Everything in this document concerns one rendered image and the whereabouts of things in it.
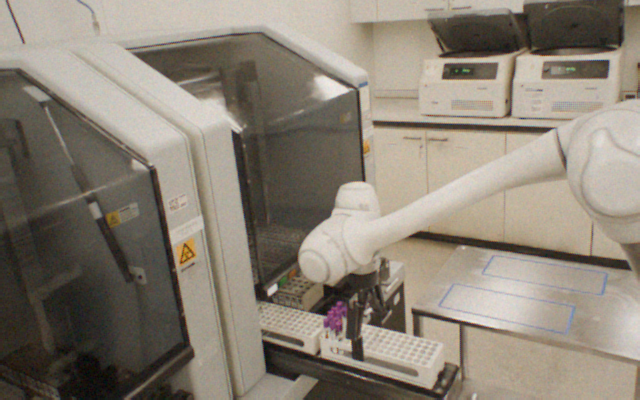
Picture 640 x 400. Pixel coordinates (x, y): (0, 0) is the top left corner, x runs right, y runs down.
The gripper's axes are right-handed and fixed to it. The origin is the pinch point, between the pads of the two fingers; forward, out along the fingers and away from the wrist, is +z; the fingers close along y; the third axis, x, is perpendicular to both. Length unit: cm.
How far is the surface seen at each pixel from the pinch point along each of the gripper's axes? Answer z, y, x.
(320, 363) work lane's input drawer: 6.0, -5.9, 10.9
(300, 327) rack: 0.5, -1.2, 19.5
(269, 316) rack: 0.1, -0.5, 30.2
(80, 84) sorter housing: -69, -29, 48
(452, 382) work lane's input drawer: 6.0, 0.5, -21.5
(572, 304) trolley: 4, 43, -42
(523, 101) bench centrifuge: -15, 230, 11
